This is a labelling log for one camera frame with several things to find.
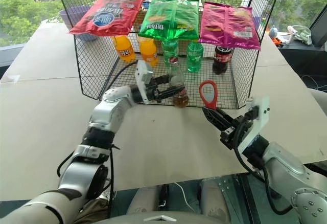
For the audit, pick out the orange soda plastic bottle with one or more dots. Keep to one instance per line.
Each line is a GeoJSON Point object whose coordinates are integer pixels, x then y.
{"type": "Point", "coordinates": [124, 50]}
{"type": "Point", "coordinates": [148, 51]}

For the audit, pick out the grey plush toy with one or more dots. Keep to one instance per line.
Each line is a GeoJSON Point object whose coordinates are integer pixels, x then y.
{"type": "Point", "coordinates": [273, 32]}

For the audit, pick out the black side bench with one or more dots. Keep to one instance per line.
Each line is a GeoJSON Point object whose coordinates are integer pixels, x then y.
{"type": "Point", "coordinates": [301, 57]}

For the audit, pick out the light grey robot thigh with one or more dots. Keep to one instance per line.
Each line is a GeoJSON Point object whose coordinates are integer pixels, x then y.
{"type": "Point", "coordinates": [140, 201]}
{"type": "Point", "coordinates": [212, 198]}

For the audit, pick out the orange small toy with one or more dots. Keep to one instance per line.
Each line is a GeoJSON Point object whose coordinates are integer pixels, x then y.
{"type": "Point", "coordinates": [278, 41]}

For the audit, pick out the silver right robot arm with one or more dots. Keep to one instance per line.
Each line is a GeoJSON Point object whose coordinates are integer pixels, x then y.
{"type": "Point", "coordinates": [281, 162]}

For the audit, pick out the blue box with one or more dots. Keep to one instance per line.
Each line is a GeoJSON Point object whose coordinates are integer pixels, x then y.
{"type": "Point", "coordinates": [145, 4]}

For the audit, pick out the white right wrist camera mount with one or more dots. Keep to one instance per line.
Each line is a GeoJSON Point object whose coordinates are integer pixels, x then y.
{"type": "Point", "coordinates": [263, 114]}

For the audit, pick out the dark cola plastic bottle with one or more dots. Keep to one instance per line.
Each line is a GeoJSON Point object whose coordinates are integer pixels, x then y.
{"type": "Point", "coordinates": [221, 60]}

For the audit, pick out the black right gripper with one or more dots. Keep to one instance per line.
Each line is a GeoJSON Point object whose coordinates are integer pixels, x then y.
{"type": "Point", "coordinates": [231, 135]}

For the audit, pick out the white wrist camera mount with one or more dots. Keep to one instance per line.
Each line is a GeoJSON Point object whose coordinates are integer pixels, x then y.
{"type": "Point", "coordinates": [263, 114]}
{"type": "Point", "coordinates": [141, 80]}

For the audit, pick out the magenta chip bag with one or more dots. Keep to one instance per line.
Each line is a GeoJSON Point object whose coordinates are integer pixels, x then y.
{"type": "Point", "coordinates": [224, 27]}

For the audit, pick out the green soda plastic bottle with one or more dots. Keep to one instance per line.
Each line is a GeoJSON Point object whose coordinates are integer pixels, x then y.
{"type": "Point", "coordinates": [195, 57]}
{"type": "Point", "coordinates": [168, 51]}

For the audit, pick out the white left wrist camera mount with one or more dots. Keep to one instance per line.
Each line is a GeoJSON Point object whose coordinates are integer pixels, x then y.
{"type": "Point", "coordinates": [141, 80]}

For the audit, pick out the green chip bag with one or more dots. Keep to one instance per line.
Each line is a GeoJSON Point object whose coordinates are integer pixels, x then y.
{"type": "Point", "coordinates": [166, 19]}

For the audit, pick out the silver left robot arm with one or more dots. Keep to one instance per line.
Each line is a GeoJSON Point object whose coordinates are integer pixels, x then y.
{"type": "Point", "coordinates": [107, 111]}

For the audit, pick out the purple plastic bucket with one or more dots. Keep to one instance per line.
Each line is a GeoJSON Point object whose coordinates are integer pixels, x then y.
{"type": "Point", "coordinates": [72, 17]}

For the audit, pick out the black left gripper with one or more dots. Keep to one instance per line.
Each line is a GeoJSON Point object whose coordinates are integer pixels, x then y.
{"type": "Point", "coordinates": [152, 94]}

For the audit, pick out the white green crumpled bag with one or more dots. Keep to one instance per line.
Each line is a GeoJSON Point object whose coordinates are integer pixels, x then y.
{"type": "Point", "coordinates": [301, 33]}

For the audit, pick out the brown glass bottle red cap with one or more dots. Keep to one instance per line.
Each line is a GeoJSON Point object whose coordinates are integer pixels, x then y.
{"type": "Point", "coordinates": [175, 77]}

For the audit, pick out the red chip bag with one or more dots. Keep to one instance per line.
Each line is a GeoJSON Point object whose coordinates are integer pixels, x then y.
{"type": "Point", "coordinates": [110, 14]}

